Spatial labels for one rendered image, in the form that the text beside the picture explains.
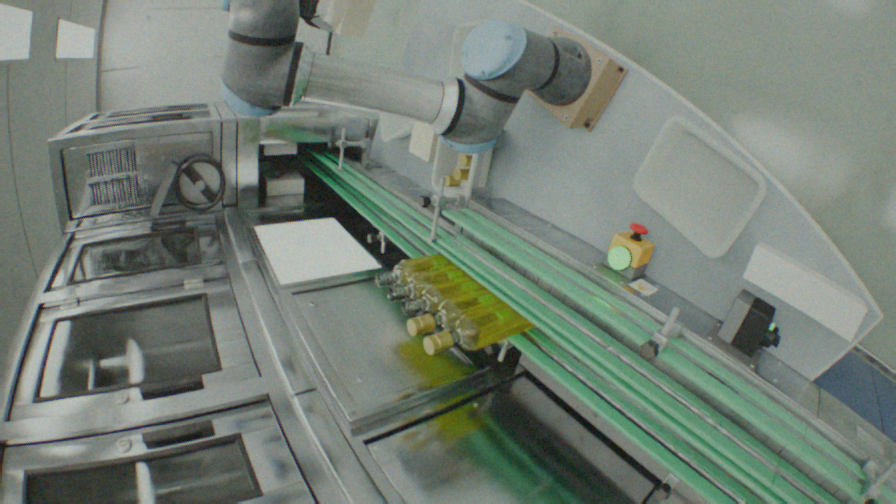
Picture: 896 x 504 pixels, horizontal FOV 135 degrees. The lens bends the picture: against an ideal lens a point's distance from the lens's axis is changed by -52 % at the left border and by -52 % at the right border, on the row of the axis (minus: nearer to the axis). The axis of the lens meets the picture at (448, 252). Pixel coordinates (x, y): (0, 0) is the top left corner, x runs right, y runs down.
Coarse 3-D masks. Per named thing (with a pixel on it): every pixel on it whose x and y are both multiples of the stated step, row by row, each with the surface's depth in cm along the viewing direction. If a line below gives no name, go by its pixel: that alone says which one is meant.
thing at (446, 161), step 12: (444, 144) 110; (444, 156) 112; (456, 156) 114; (444, 168) 114; (456, 168) 115; (432, 180) 114; (468, 180) 101; (444, 192) 110; (456, 192) 110; (468, 192) 102
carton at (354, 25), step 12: (336, 0) 91; (348, 0) 85; (360, 0) 86; (372, 0) 88; (336, 12) 92; (348, 12) 87; (360, 12) 89; (336, 24) 92; (348, 24) 90; (360, 24) 92; (360, 36) 95
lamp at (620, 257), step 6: (618, 246) 70; (624, 246) 69; (612, 252) 69; (618, 252) 68; (624, 252) 67; (630, 252) 68; (612, 258) 69; (618, 258) 68; (624, 258) 67; (630, 258) 68; (612, 264) 69; (618, 264) 68; (624, 264) 67
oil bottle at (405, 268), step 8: (424, 256) 92; (432, 256) 93; (440, 256) 94; (400, 264) 87; (408, 264) 87; (416, 264) 88; (424, 264) 88; (432, 264) 89; (440, 264) 90; (448, 264) 91; (400, 272) 86; (408, 272) 85; (400, 280) 86
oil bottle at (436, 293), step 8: (448, 280) 83; (456, 280) 84; (464, 280) 85; (472, 280) 85; (432, 288) 79; (440, 288) 80; (448, 288) 80; (456, 288) 81; (464, 288) 81; (472, 288) 82; (480, 288) 83; (424, 296) 78; (432, 296) 77; (440, 296) 77; (448, 296) 78; (432, 304) 77; (432, 312) 78
